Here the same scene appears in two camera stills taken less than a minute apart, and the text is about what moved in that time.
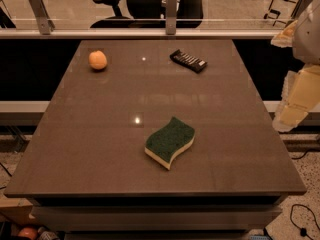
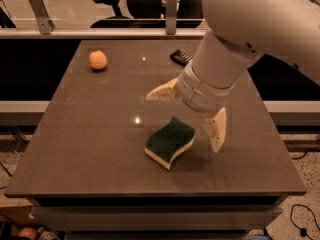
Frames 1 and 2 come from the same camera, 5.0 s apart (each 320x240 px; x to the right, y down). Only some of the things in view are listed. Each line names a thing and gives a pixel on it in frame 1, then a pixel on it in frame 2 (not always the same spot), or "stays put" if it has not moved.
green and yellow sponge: (163, 145) stays put
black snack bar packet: (194, 63) stays put
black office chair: (145, 2) stays put
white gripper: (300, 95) → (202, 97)
